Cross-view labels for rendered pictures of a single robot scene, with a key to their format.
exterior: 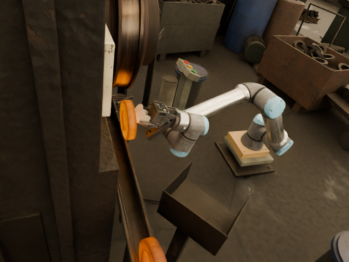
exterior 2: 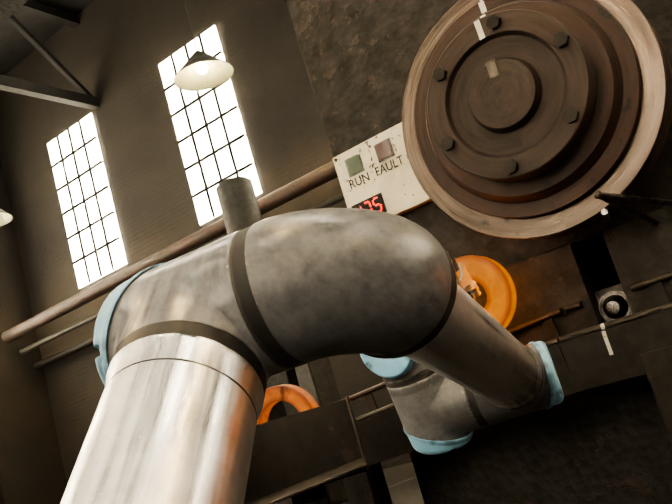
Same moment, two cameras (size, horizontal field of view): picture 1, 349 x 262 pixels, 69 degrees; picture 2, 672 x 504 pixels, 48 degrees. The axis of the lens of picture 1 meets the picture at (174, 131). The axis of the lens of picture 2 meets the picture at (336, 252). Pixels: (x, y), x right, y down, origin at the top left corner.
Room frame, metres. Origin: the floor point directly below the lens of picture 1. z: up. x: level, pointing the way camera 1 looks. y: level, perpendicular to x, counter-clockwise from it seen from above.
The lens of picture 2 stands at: (1.87, -0.64, 0.69)
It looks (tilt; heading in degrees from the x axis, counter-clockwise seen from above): 12 degrees up; 152
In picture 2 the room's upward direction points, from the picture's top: 17 degrees counter-clockwise
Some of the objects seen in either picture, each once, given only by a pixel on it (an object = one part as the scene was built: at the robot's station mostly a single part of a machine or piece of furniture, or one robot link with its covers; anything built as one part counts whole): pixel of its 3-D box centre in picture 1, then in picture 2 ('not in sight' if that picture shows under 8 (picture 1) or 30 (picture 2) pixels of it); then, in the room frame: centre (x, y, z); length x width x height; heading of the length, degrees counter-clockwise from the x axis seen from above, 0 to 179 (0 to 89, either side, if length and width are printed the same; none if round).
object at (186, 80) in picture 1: (181, 97); not in sight; (1.89, 0.02, 0.31); 0.24 x 0.16 x 0.62; 30
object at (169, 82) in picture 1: (164, 106); not in sight; (1.77, 0.14, 0.26); 0.12 x 0.12 x 0.52
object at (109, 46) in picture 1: (99, 56); (393, 172); (0.58, 0.23, 1.15); 0.26 x 0.02 x 0.18; 30
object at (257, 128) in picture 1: (262, 126); not in sight; (1.70, -0.66, 0.37); 0.17 x 0.15 x 0.18; 43
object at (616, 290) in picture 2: not in sight; (634, 303); (0.80, 0.52, 0.74); 0.30 x 0.06 x 0.07; 120
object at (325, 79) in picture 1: (305, 72); not in sight; (3.28, -1.42, 0.33); 0.93 x 0.73 x 0.66; 37
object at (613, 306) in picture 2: not in sight; (624, 305); (0.84, 0.45, 0.74); 0.17 x 0.04 x 0.04; 120
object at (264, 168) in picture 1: (245, 154); not in sight; (1.71, -0.65, 0.04); 0.40 x 0.40 x 0.08; 29
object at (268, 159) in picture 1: (247, 149); not in sight; (1.71, -0.65, 0.10); 0.32 x 0.32 x 0.04; 29
